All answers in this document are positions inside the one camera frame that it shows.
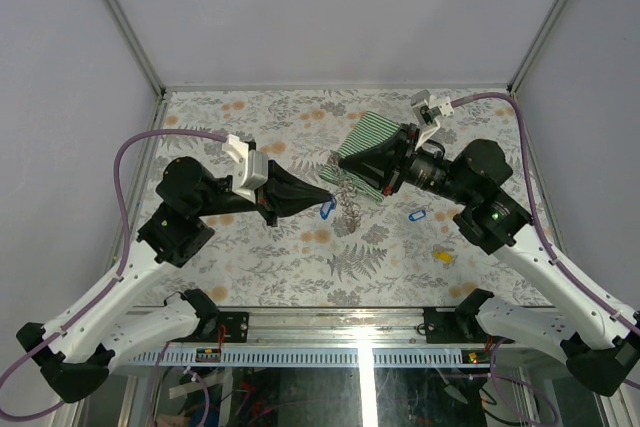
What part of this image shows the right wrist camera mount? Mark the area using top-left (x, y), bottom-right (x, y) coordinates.
top-left (410, 89), bottom-right (454, 149)

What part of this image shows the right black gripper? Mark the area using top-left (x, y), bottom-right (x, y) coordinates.
top-left (339, 123), bottom-right (475, 205)

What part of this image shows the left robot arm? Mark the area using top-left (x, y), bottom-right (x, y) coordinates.
top-left (16, 157), bottom-right (332, 403)

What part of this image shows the blue key tag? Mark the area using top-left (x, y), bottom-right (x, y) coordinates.
top-left (408, 209), bottom-right (426, 222)

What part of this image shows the key with blue tag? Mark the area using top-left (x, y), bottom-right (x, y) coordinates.
top-left (320, 199), bottom-right (337, 220)

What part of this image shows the green striped cloth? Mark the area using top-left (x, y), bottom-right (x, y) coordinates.
top-left (319, 111), bottom-right (401, 204)

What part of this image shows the yellow key tag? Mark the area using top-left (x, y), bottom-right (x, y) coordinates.
top-left (432, 246), bottom-right (456, 264)

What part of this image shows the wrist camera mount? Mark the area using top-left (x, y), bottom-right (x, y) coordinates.
top-left (222, 134), bottom-right (269, 203)
top-left (410, 89), bottom-right (454, 149)

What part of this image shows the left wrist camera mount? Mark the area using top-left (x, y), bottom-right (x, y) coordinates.
top-left (222, 134), bottom-right (269, 203)

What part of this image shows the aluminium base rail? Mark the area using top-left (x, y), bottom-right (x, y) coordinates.
top-left (72, 304), bottom-right (611, 368)

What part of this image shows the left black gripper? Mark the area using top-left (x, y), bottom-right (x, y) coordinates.
top-left (195, 160), bottom-right (334, 227)

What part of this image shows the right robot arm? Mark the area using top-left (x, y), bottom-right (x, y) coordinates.
top-left (338, 124), bottom-right (639, 397)

